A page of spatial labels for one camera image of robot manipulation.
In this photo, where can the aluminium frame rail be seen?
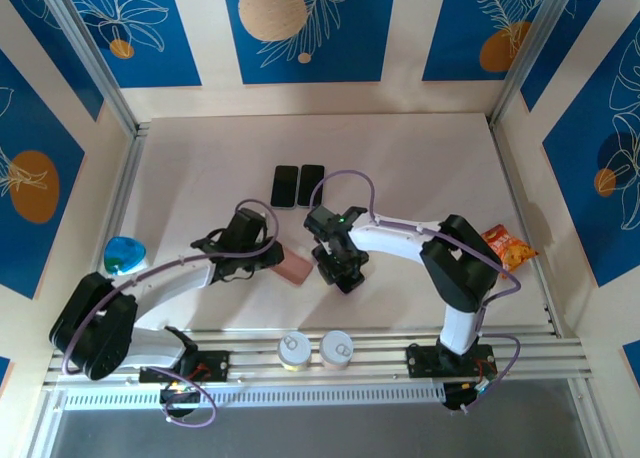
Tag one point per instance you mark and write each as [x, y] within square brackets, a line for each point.
[260, 363]

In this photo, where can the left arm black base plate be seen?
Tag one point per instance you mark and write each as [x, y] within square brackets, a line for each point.
[215, 365]

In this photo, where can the orange snack bag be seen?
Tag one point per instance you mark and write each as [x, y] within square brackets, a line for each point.
[510, 248]

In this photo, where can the pink tin can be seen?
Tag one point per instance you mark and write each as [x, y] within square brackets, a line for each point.
[336, 350]

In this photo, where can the white cup blue lid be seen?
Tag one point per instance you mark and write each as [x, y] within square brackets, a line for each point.
[122, 255]

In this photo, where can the grey-blue phone case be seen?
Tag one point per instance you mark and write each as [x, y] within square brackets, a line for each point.
[285, 207]
[306, 206]

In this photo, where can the aluminium corner post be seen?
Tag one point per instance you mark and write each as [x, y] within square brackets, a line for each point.
[96, 63]
[530, 53]

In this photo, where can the black controller box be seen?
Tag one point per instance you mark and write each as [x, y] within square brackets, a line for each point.
[457, 398]
[180, 400]

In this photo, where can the yellow tin can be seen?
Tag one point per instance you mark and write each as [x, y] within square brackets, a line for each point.
[293, 350]

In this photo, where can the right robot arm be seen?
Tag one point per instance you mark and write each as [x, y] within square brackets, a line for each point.
[465, 273]

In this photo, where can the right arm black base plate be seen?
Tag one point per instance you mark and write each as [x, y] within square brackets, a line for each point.
[420, 363]

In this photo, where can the pink phone case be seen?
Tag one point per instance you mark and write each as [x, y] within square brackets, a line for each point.
[297, 270]

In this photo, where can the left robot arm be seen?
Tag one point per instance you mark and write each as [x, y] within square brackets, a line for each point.
[95, 328]

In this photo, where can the aluminium side rail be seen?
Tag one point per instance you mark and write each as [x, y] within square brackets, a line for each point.
[502, 153]
[131, 168]

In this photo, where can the black phone purple edge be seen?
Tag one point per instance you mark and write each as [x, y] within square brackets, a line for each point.
[322, 270]

